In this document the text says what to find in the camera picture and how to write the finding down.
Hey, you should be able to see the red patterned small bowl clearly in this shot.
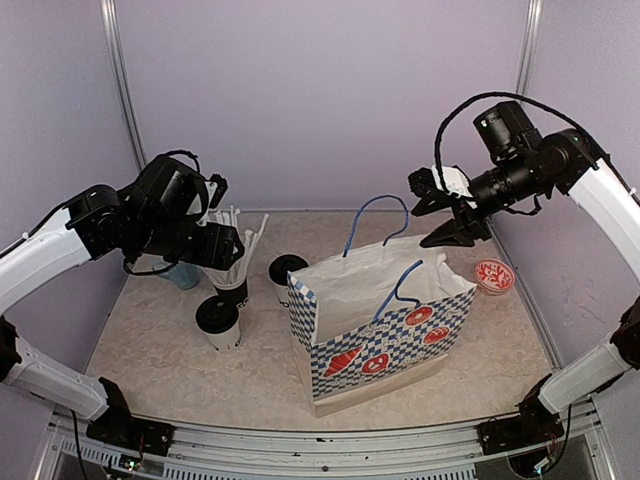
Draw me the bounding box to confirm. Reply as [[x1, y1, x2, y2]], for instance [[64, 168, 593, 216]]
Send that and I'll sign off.
[[474, 259, 516, 296]]

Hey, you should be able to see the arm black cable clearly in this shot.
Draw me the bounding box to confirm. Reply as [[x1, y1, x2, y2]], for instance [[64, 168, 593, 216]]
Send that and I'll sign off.
[[0, 148, 201, 277], [433, 91, 616, 194]]

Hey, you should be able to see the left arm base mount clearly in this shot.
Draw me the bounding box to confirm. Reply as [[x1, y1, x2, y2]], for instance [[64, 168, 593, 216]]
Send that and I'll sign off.
[[86, 377, 175, 457]]

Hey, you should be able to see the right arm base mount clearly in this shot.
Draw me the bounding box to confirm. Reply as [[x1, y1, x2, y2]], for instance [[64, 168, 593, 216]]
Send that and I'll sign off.
[[477, 391, 565, 455]]

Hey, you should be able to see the aluminium corner post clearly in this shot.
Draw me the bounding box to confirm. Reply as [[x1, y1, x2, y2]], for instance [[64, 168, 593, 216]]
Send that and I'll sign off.
[[99, 0, 146, 171], [515, 0, 544, 96]]

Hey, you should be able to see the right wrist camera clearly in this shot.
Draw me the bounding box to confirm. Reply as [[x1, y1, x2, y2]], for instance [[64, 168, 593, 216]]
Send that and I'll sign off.
[[408, 165, 472, 199]]

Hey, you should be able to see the left aluminium corner post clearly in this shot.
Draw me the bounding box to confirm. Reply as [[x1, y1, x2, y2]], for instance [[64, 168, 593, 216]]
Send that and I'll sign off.
[[99, 0, 146, 171]]

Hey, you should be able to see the checkered paper takeout bag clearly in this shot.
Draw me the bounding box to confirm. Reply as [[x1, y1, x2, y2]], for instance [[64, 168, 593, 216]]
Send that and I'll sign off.
[[286, 195, 478, 419]]

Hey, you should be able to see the light blue ceramic mug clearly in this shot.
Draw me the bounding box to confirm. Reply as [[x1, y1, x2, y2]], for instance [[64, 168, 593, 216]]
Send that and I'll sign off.
[[161, 262, 200, 290]]

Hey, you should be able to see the black plastic cup lid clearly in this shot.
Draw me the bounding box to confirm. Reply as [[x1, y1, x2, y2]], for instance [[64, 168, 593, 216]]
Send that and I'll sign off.
[[268, 254, 309, 286]]

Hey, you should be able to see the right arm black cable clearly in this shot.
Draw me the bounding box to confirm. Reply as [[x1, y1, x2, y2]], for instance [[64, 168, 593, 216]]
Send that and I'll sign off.
[[433, 91, 616, 194]]

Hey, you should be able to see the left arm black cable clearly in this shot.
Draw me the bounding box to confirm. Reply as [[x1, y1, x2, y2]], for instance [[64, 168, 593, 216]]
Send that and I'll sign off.
[[0, 148, 201, 277]]

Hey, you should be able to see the right aluminium corner post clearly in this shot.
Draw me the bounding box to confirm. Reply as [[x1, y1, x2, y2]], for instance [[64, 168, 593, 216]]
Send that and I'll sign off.
[[515, 0, 544, 96]]

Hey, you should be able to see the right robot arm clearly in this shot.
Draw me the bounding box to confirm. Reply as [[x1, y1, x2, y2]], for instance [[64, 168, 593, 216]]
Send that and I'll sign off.
[[408, 92, 639, 444]]

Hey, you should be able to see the white paper coffee cup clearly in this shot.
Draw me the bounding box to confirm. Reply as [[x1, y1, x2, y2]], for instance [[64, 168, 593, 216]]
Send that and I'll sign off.
[[274, 281, 289, 309]]

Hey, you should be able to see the aluminium front rail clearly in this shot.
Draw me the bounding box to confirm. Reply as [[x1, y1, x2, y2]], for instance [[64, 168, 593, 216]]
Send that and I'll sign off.
[[30, 402, 620, 479]]

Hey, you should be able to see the black paper cup with straws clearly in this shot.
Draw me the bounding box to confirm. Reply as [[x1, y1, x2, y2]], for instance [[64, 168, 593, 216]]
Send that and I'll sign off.
[[214, 278, 249, 310]]

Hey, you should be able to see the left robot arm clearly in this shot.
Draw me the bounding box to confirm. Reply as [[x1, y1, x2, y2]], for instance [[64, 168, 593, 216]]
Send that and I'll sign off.
[[1, 150, 245, 445]]

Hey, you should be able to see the bundle of wrapped white straws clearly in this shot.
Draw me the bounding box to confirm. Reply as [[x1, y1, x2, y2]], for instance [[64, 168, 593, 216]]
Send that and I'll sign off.
[[201, 205, 270, 290]]

